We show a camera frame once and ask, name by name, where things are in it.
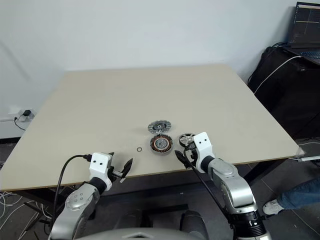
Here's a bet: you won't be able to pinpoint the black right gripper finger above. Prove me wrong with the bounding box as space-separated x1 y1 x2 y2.
174 149 193 170

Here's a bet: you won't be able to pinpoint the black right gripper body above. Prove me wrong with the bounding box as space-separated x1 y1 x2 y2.
183 140 199 164

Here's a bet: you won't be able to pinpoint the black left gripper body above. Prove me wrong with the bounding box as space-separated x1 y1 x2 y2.
107 156 126 185

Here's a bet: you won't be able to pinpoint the small spoked metal wheel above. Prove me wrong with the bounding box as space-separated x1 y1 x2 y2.
178 132 195 148

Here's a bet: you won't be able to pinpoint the motor stator with copper windings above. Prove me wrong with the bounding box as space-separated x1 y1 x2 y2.
149 133 174 157

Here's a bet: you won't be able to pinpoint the silver finned rotor disc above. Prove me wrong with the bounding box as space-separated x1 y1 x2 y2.
147 120 174 134

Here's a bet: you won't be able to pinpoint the dark rounded shape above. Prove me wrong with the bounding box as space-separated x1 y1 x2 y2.
179 209 209 240

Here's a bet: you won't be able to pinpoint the white sneaker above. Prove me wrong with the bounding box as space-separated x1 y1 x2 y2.
262 198 286 216

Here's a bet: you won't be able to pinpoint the large black case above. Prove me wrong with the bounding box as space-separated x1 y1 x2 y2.
247 45 320 140

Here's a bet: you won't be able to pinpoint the person's leg in jeans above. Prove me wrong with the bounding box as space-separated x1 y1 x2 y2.
276 175 320 211

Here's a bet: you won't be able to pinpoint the white strip beside table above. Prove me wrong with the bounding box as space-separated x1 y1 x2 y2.
294 146 320 163

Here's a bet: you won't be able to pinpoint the black open laptop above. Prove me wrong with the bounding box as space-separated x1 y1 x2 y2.
283 1 320 64

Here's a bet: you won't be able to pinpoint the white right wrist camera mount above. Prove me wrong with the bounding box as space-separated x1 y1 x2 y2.
191 131 216 174

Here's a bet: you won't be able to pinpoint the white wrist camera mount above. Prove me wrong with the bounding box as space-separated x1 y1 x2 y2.
88 151 114 191
191 131 216 174

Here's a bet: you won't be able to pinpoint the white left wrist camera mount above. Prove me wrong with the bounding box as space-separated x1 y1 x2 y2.
88 151 114 191

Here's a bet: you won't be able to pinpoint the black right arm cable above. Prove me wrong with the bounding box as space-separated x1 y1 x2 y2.
184 147 237 226

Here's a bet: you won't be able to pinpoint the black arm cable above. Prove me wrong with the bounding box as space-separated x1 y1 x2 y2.
184 147 237 226
53 154 93 222

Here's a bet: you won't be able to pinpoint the black table frame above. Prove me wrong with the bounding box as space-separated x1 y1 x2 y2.
9 156 301 226

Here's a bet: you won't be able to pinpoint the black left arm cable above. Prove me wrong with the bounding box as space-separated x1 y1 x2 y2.
53 154 93 222

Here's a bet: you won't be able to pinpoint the white cables on floor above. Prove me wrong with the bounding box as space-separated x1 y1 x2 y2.
0 190 57 227

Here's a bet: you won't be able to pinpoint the white wall socket strip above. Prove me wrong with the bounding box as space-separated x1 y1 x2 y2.
6 105 36 123

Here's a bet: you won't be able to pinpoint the white laptop cable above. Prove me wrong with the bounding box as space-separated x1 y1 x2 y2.
253 55 304 95

